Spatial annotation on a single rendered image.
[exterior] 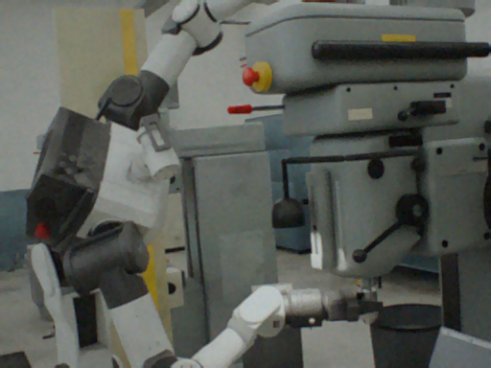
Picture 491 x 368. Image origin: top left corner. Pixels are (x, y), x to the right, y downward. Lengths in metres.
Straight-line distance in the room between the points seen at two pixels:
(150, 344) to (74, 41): 1.92
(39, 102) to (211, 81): 2.96
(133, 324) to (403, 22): 0.83
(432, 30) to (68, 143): 0.82
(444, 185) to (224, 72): 9.95
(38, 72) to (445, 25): 9.21
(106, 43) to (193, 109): 7.99
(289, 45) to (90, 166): 0.49
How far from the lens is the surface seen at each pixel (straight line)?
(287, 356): 1.83
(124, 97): 1.51
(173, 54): 1.60
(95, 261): 1.28
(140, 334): 1.29
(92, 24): 3.01
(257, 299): 1.40
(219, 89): 11.17
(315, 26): 1.24
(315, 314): 1.41
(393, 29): 1.35
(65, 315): 1.67
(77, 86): 2.94
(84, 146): 1.40
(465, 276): 1.76
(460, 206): 1.46
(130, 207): 1.35
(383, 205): 1.35
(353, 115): 1.27
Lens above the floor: 1.62
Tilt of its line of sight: 3 degrees down
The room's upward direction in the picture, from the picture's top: 4 degrees counter-clockwise
